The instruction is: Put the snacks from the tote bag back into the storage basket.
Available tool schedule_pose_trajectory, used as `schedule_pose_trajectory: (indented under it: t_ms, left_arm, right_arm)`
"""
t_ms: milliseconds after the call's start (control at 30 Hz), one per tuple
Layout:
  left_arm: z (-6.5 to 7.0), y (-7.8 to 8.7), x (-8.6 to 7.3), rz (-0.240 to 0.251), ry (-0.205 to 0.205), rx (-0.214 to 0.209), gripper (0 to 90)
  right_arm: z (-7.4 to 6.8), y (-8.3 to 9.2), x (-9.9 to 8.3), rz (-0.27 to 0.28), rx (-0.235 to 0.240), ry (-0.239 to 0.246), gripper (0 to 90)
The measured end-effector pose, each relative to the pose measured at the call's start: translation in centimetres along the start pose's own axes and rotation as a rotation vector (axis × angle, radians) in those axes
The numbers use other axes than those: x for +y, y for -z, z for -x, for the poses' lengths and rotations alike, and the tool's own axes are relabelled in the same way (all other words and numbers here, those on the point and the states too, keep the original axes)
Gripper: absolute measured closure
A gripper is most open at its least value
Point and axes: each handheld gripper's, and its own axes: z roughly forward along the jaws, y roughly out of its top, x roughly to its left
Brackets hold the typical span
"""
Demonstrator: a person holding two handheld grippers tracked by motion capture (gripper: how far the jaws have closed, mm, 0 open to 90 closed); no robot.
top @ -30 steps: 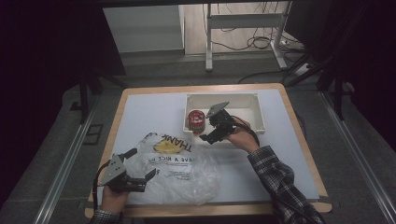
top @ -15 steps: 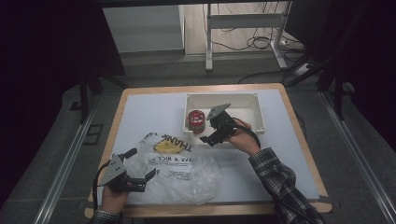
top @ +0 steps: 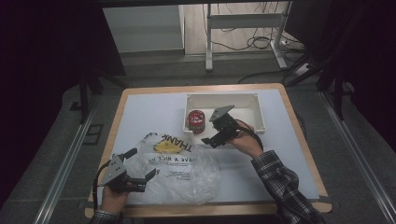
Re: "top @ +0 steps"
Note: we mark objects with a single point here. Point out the white table mat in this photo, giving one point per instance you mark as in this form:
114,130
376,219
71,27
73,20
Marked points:
149,115

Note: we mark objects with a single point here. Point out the aluminium floor rail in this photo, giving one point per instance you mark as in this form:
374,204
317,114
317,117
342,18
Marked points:
358,155
67,161

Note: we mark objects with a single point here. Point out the clear plastic bag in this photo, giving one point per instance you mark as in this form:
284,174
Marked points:
186,183

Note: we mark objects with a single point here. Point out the white plastic bin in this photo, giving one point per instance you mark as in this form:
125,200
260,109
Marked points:
249,112

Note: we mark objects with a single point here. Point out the black stand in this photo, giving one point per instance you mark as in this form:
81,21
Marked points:
84,93
337,93

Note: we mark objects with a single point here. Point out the dark floor socket plate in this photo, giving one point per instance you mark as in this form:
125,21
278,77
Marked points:
93,134

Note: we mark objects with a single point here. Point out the red can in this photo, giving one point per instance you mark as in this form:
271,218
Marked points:
196,121

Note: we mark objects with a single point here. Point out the white power strip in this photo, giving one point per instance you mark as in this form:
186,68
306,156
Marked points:
292,44

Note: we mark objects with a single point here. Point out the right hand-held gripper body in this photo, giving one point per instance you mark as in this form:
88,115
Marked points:
225,124

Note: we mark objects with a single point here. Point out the grey panel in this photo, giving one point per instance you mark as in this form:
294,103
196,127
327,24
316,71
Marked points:
143,28

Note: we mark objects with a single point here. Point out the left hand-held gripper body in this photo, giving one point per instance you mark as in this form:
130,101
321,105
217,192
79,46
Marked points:
115,172

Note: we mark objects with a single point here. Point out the person's left hand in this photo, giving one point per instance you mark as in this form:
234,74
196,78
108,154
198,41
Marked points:
112,200

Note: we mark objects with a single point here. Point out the white metal desk frame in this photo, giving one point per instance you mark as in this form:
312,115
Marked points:
246,21

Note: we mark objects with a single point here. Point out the person's right hand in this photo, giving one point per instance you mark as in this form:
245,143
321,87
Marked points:
247,141

